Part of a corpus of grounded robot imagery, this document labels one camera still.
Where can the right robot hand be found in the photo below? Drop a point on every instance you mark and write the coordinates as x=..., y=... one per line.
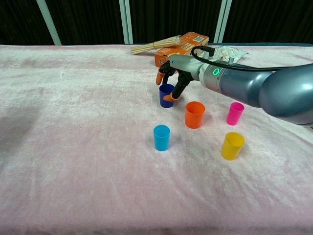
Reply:
x=185, y=66

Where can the pink plastic cup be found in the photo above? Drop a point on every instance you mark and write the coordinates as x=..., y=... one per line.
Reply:
x=233, y=117

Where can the dark blue plastic cup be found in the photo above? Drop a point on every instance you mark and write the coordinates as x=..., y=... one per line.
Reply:
x=164, y=101

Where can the pink plush cloth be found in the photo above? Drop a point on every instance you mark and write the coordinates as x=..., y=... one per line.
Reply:
x=73, y=147

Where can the black pleated curtain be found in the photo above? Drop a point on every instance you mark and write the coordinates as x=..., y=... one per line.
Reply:
x=85, y=22

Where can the orange cardboard box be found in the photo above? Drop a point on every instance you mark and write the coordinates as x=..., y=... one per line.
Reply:
x=171, y=52

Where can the yellow plastic cup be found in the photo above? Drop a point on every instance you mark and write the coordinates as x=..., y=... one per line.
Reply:
x=231, y=149

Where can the orange plastic cup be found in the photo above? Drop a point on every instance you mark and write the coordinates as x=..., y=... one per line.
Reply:
x=194, y=120

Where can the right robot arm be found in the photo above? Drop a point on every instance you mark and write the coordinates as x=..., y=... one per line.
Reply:
x=244, y=83

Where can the bundle of wooden sticks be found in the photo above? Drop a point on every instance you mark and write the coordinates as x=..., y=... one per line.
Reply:
x=146, y=47

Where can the white partition post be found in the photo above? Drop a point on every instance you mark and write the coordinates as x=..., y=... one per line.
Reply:
x=223, y=22
x=126, y=22
x=49, y=23

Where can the light blue plastic cup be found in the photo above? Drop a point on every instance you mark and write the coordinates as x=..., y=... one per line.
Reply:
x=161, y=142

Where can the silver snack bag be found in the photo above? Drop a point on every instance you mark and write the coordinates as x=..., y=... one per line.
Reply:
x=230, y=52

